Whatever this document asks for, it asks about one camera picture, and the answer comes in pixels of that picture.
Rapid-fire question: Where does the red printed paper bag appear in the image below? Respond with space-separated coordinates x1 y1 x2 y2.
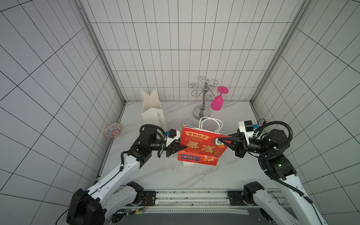
178 117 229 166

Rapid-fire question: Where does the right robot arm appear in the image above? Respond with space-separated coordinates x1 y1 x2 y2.
219 121 327 225

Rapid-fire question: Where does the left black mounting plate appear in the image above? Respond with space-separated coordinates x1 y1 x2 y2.
135 191 157 207

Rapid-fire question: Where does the pink plastic wine glass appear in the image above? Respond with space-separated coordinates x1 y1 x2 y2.
211 86 229 111

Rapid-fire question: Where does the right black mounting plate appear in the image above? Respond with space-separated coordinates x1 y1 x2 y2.
227 190 254 206

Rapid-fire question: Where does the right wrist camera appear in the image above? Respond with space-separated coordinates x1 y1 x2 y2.
239 121 259 139

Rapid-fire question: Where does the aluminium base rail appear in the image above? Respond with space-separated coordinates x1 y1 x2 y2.
80 188 311 216

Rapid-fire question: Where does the patterned ceramic bowl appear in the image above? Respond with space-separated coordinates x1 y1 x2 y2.
104 122 122 138

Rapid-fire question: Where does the chrome cup holder stand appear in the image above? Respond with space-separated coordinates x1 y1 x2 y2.
189 76 218 120

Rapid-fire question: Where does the white Happy Every Day bag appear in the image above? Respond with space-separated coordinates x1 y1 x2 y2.
141 88 168 131

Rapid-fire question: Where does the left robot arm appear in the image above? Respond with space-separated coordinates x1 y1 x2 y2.
63 124 186 225

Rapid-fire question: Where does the black mounting plate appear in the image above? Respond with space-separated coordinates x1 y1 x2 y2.
227 190 254 206
135 191 157 207

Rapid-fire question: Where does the green Fresh paper bag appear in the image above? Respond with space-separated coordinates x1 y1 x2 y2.
181 118 196 167

